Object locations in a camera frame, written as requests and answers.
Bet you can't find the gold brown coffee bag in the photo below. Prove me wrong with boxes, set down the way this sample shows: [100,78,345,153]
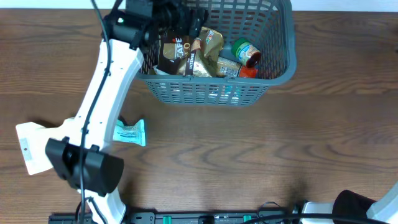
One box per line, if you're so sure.
[154,27,224,78]

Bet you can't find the orange pasta packet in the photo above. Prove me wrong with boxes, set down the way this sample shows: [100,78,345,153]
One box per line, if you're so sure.
[216,57,258,78]

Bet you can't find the green lid jar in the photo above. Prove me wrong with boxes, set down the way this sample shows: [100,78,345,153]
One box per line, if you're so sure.
[231,38,262,68]

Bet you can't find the teal tissue pack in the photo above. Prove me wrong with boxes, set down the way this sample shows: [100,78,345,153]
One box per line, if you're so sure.
[113,119,146,147]

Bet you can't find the cream paper pouch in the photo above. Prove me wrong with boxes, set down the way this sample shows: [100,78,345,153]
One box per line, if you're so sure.
[16,117,74,175]

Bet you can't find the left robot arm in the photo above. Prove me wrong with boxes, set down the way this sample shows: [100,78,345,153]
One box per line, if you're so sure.
[45,1,208,223]

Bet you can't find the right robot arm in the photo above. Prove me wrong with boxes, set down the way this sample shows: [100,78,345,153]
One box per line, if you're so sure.
[299,185,397,223]

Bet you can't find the grey plastic basket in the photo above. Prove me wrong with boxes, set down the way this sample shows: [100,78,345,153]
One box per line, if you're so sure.
[137,0,297,106]

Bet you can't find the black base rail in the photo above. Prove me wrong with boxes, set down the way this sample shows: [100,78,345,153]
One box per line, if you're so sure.
[48,210,299,224]

